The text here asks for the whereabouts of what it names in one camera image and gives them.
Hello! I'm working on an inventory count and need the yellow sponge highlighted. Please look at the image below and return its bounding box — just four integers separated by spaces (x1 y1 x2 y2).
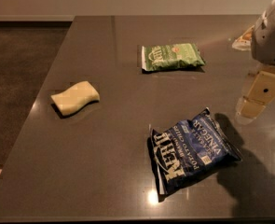
51 81 100 116

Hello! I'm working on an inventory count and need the blue chip bag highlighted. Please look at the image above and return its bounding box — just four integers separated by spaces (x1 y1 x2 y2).
149 108 241 196

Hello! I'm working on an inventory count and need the green chip bag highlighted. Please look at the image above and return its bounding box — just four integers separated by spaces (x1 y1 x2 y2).
141 43 205 72

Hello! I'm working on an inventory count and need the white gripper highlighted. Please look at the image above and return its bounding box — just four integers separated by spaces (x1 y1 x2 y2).
236 0 275 119

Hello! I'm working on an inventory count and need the pale wrapper behind gripper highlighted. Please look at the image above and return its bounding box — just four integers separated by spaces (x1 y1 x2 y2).
232 26 254 51

